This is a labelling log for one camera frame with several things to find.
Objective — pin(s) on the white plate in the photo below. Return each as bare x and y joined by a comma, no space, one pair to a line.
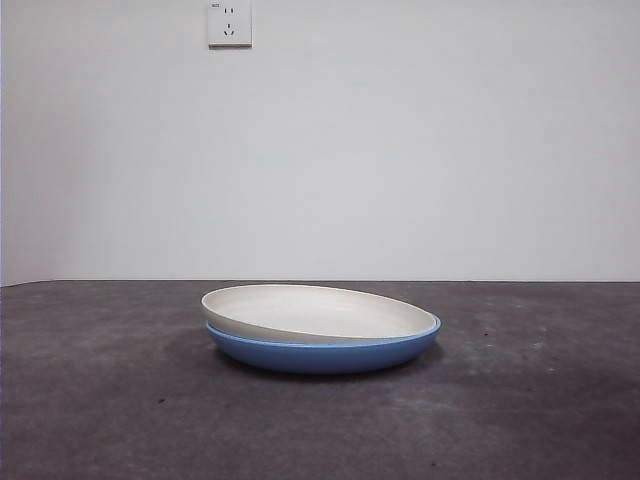
320,310

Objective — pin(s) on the blue plate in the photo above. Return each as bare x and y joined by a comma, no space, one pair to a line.
320,357

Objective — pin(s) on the white wall power outlet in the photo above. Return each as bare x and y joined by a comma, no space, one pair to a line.
230,25

